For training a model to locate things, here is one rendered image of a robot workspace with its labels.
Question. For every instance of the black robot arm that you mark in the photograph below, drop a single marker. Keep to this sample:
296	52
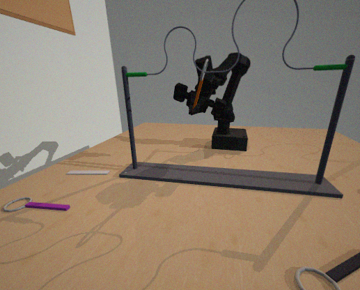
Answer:
211	81

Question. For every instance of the grey loop with purple handle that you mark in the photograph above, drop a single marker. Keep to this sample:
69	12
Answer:
57	207

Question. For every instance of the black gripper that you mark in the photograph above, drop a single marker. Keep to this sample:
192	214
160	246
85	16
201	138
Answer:
180	94

